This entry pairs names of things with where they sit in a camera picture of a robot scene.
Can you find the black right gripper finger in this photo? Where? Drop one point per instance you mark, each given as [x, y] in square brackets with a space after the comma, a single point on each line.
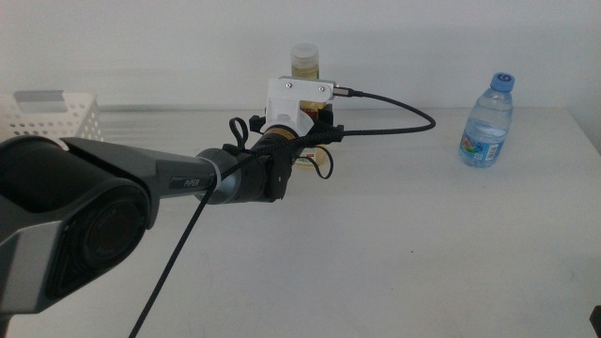
[597, 324]

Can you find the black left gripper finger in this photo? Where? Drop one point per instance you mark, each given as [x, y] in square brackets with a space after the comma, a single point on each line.
[328, 113]

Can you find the yellow juice bottle red label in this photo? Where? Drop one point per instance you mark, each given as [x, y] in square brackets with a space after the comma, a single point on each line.
[304, 56]

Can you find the clear water bottle blue cap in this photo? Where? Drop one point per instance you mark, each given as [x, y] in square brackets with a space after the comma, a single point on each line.
[487, 127]

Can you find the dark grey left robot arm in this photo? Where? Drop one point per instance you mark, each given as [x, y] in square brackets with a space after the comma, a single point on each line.
[70, 188]

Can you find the white perforated plastic basket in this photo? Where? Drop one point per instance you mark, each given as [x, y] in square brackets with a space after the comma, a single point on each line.
[80, 117]

